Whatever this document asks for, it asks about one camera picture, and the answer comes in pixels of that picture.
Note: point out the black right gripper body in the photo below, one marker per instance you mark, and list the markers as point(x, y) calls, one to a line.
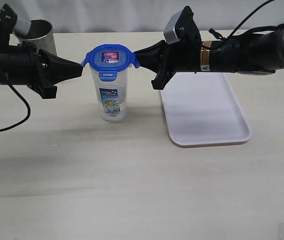
point(174, 58)

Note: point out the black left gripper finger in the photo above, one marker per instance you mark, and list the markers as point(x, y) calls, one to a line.
point(58, 69)

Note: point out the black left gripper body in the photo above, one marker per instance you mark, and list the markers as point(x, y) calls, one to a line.
point(40, 82)

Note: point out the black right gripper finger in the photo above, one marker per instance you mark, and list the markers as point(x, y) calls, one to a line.
point(154, 57)

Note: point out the stainless steel tumbler cup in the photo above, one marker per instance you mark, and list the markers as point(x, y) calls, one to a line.
point(41, 34)

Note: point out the blue plastic container lid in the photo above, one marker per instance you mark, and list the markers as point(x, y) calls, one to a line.
point(110, 59)

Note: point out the clear plastic tall container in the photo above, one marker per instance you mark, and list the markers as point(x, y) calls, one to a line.
point(111, 91)

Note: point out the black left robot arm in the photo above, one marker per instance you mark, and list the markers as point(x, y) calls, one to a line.
point(16, 67)

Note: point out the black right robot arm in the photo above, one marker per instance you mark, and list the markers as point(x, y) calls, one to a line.
point(258, 51)

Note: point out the white rectangular plastic tray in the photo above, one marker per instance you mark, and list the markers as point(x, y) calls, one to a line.
point(201, 109)

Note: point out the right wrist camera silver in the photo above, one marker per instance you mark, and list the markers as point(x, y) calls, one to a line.
point(181, 26)

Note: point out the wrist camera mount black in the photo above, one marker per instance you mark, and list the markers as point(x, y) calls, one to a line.
point(11, 22)

